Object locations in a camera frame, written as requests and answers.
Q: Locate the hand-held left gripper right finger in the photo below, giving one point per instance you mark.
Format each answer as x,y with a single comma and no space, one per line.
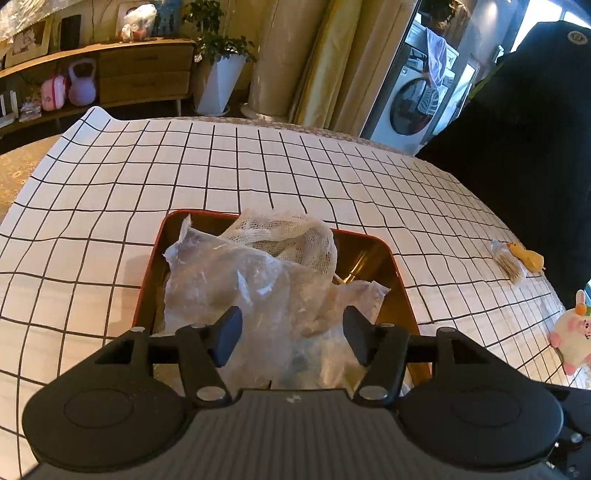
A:
358,334

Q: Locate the clear bag of brown sticks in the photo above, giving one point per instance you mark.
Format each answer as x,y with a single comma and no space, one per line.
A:
505,265

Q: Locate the white photo frame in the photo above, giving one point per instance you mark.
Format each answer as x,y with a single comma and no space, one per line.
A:
27,44

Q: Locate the black picture frame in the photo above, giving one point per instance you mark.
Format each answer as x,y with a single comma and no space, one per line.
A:
70,31

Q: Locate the white hanging garment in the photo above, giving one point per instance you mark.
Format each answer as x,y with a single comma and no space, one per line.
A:
435,55

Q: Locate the clear bubble wrap sheet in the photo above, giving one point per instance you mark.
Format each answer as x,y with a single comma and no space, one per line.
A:
240,286

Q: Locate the wooden sideboard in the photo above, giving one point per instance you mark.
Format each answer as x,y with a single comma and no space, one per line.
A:
138,69

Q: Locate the purple kettlebell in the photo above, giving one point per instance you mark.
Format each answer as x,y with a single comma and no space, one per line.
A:
83,87

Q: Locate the pink and white plush toy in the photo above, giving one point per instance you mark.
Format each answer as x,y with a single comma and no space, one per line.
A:
575,334

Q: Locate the white washing machine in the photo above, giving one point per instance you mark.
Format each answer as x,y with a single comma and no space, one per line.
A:
415,106

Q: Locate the white slatted rack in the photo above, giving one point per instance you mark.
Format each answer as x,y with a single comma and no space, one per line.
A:
7,108

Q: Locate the white gauze mesh cloth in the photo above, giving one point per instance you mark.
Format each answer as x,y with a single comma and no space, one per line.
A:
286,230

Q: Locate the yellow rubber toy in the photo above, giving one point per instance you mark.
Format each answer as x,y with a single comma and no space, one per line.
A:
530,259

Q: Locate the black grid checked tablecloth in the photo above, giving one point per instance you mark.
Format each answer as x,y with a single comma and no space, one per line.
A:
277,170

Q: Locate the white and pink doll bouquet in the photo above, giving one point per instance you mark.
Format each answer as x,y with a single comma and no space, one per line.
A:
138,21

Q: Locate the potted plant in white pot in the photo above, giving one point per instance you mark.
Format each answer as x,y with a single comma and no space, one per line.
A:
217,83

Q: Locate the cream curtain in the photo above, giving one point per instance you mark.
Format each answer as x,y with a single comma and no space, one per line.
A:
295,60

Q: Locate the pink toy case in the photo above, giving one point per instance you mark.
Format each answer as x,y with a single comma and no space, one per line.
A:
54,94

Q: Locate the hanging patterned sheet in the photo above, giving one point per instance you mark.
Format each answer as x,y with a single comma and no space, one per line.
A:
18,11

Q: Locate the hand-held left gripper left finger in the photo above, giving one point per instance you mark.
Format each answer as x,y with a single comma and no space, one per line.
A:
228,337

